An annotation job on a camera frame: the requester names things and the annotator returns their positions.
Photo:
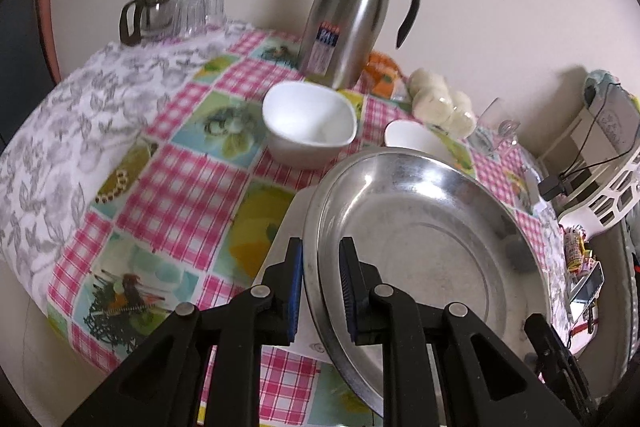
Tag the grey floral cloth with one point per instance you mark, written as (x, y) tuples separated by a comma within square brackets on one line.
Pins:
[(65, 147)]

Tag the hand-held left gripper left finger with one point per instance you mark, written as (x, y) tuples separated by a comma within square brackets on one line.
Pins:
[(296, 287)]

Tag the bag of white buns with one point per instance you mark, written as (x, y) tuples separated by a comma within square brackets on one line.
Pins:
[(440, 102)]

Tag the white cardboard box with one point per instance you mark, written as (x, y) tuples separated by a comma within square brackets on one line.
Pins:
[(580, 137)]

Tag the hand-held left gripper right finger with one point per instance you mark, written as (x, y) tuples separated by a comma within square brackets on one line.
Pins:
[(349, 292)]

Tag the white plate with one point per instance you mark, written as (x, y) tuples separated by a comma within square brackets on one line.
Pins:
[(280, 252)]

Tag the black power adapter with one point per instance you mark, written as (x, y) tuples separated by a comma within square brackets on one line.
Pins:
[(554, 188)]

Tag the stainless steel plate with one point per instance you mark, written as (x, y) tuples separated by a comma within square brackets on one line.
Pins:
[(430, 247)]

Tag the stainless steel thermos jug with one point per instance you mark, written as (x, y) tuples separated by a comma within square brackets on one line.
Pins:
[(345, 17)]

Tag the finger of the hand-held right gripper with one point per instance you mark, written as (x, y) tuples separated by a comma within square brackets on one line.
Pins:
[(552, 349)]

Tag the glass coffee pot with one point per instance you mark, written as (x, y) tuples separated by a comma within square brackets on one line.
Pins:
[(150, 14)]

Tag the small white bowl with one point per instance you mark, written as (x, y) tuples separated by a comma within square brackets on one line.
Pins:
[(415, 139)]

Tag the clear drinking glass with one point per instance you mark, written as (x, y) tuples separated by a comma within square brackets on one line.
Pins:
[(190, 9), (206, 7), (219, 7)]

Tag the colourful snack packet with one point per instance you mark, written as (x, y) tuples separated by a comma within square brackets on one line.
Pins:
[(577, 252)]

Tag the clear glass mug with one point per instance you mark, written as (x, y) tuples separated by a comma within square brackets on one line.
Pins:
[(492, 127)]

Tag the white plastic basket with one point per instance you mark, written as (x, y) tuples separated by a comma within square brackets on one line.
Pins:
[(607, 197)]

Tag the red chair back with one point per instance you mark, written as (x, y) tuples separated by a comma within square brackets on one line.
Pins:
[(46, 22)]

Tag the orange snack packet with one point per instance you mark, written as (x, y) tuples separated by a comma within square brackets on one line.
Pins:
[(382, 74)]

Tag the patterned fabric bag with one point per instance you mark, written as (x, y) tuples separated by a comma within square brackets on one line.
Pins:
[(617, 107)]

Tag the pink checked fruit tablecloth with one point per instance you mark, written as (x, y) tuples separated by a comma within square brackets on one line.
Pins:
[(200, 187)]

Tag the large white square bowl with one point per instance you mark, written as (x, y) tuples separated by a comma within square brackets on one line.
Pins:
[(310, 127)]

